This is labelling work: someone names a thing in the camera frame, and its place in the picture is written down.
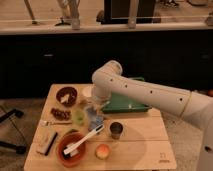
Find white paper cup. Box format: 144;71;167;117
82;86;92;99

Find wooden folding table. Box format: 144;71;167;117
23;82;178;171

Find black stand legs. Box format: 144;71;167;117
0;103;28;156

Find blue folded cloth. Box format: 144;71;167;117
88;117;104;131

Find small green cup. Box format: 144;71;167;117
73;110;85;126

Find grey-blue towel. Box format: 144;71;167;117
85;106;103;124

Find peach fruit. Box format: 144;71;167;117
95;144;110;160

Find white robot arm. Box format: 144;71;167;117
92;60;213;171

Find metal fork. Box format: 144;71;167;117
39;120;72;126

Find metal cup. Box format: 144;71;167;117
110;122;123;139

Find dark brown bowl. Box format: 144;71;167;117
56;87;78;107

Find white piece in bowl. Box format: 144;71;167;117
60;94;70;103

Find green plastic tray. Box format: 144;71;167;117
102;92;150;114

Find wooden block eraser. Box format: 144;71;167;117
36;131;58;156

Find white brush with dark bristles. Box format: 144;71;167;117
63;124;105;155

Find orange bowl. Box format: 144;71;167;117
55;131;89;168

